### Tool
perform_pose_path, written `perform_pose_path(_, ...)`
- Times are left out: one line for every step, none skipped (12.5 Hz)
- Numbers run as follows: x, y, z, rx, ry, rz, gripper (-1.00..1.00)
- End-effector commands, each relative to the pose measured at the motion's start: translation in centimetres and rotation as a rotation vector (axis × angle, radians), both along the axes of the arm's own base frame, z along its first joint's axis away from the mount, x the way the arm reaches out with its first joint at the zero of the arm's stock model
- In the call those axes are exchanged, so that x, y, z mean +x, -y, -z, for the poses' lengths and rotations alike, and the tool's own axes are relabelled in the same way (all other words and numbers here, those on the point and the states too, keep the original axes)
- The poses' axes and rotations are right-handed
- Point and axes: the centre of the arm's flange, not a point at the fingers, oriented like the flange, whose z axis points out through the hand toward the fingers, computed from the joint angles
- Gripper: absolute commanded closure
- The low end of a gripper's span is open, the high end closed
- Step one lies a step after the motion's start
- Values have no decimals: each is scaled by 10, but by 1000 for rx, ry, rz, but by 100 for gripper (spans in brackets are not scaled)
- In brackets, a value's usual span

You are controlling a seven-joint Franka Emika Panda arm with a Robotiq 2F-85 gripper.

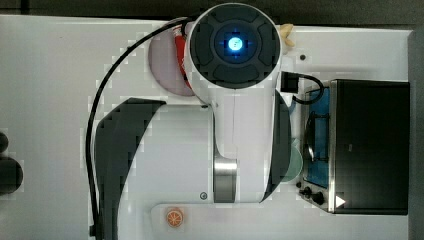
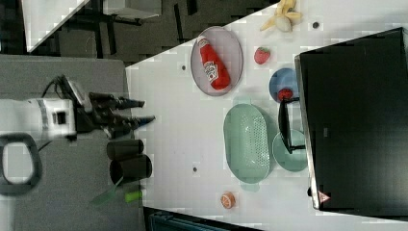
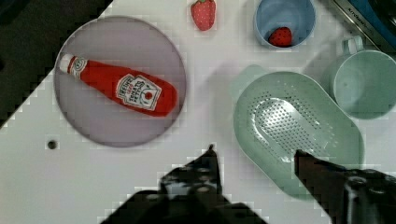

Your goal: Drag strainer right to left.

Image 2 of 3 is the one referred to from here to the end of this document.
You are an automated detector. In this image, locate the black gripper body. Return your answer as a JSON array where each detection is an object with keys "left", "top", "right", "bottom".
[{"left": 62, "top": 75, "right": 134, "bottom": 140}]

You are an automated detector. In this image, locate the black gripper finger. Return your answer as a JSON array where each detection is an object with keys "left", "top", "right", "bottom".
[
  {"left": 124, "top": 115, "right": 156, "bottom": 130},
  {"left": 116, "top": 97, "right": 144, "bottom": 109}
]

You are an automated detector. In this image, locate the green plastic strainer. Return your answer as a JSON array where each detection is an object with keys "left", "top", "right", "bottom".
[{"left": 223, "top": 97, "right": 277, "bottom": 193}]

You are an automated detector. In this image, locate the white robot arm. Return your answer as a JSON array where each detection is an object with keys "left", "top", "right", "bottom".
[{"left": 1, "top": 75, "right": 155, "bottom": 196}]

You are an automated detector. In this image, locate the grey board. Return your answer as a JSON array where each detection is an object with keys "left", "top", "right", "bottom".
[{"left": 1, "top": 55, "right": 144, "bottom": 231}]

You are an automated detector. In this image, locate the upper black cylinder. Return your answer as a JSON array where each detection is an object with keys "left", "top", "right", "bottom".
[{"left": 107, "top": 140, "right": 144, "bottom": 161}]

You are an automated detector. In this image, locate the black cylinder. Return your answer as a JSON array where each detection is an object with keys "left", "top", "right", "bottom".
[
  {"left": 110, "top": 154, "right": 153, "bottom": 184},
  {"left": 107, "top": 140, "right": 144, "bottom": 161}
]

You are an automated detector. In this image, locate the lower black cylinder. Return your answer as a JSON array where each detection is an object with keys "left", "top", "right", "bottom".
[{"left": 110, "top": 154, "right": 153, "bottom": 184}]

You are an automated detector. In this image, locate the green marker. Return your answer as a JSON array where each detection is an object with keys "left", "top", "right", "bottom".
[{"left": 124, "top": 191, "right": 142, "bottom": 203}]

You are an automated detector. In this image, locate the dark blue crate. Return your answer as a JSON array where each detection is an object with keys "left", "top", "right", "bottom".
[{"left": 143, "top": 207, "right": 261, "bottom": 231}]

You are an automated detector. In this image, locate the red ketchup bottle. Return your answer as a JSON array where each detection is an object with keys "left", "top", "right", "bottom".
[{"left": 197, "top": 36, "right": 231, "bottom": 90}]

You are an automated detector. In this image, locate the grey round plate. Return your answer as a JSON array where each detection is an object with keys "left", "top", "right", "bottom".
[{"left": 191, "top": 26, "right": 243, "bottom": 96}]

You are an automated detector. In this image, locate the toy orange slice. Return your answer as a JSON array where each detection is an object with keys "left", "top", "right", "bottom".
[{"left": 220, "top": 192, "right": 236, "bottom": 209}]

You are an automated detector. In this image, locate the toy strawberry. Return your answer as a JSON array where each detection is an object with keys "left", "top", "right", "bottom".
[{"left": 254, "top": 47, "right": 270, "bottom": 64}]

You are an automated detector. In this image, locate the small red toy fruit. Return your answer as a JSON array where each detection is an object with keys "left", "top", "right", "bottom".
[{"left": 277, "top": 89, "right": 293, "bottom": 101}]

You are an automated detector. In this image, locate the blue bowl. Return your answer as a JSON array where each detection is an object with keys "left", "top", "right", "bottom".
[{"left": 268, "top": 67, "right": 299, "bottom": 103}]

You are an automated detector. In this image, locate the green cup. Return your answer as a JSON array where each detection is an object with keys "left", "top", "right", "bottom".
[{"left": 272, "top": 133, "right": 308, "bottom": 172}]

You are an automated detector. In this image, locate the toy banana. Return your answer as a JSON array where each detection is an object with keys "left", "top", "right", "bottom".
[{"left": 260, "top": 0, "right": 302, "bottom": 32}]

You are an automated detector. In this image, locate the black toaster oven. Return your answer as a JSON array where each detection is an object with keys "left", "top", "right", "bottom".
[{"left": 293, "top": 27, "right": 408, "bottom": 220}]

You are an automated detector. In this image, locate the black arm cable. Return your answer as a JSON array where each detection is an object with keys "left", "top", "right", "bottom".
[{"left": 40, "top": 75, "right": 66, "bottom": 98}]

